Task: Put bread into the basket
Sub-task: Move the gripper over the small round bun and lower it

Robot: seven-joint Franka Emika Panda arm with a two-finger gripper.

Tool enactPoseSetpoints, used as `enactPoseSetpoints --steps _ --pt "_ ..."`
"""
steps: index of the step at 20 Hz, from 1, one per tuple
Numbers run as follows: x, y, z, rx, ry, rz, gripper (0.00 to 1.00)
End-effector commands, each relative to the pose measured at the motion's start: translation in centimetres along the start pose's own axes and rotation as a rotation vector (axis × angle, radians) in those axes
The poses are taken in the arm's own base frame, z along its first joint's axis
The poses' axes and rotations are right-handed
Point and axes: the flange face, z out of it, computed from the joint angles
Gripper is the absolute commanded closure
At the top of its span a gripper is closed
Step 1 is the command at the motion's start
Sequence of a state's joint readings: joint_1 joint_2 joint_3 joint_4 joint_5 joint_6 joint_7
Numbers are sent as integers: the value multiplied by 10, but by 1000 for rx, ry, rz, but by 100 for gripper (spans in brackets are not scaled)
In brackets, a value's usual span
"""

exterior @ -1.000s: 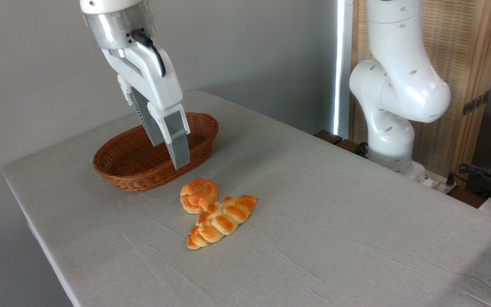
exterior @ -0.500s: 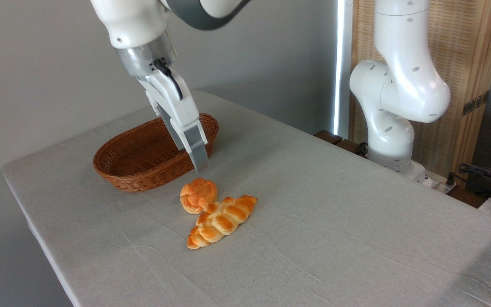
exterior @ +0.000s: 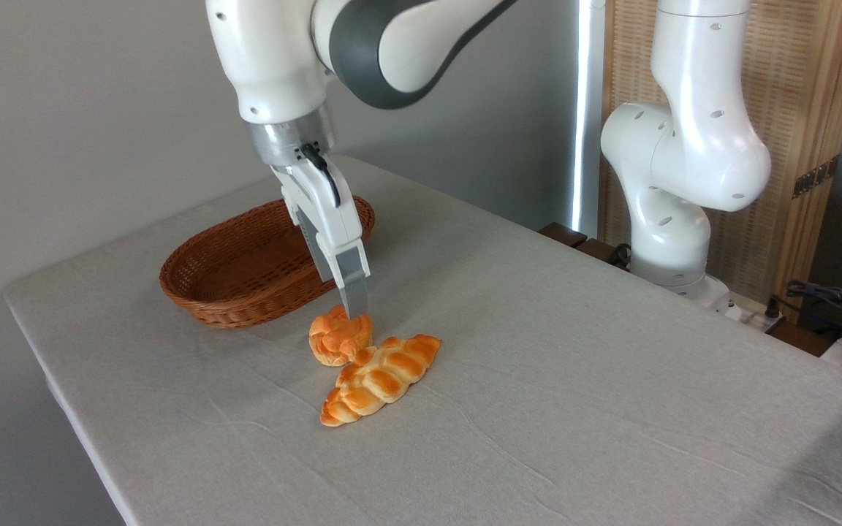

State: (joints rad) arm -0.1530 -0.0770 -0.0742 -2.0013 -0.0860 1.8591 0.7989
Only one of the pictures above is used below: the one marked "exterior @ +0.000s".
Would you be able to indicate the dark brown wooden block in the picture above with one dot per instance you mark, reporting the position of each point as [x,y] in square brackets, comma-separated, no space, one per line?
[562,234]
[598,250]

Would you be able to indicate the wooden bamboo folding screen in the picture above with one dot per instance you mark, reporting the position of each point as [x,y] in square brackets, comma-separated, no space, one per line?
[794,73]

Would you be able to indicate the light grey tablecloth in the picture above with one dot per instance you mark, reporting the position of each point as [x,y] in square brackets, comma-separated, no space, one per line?
[538,402]

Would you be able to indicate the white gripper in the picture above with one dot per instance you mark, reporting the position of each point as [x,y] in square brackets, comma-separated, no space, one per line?
[330,208]

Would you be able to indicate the white power strip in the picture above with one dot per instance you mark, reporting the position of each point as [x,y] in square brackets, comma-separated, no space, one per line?
[753,315]

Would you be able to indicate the round knotted bread roll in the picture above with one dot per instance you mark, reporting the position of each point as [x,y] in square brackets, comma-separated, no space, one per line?
[333,340]

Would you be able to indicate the long braided bread loaf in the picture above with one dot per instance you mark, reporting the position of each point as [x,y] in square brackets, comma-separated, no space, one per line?
[381,376]

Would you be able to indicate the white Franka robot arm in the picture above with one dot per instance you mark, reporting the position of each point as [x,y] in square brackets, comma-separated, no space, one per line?
[684,146]

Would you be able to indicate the brown wicker oval basket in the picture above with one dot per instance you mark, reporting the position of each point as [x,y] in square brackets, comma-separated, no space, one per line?
[202,292]

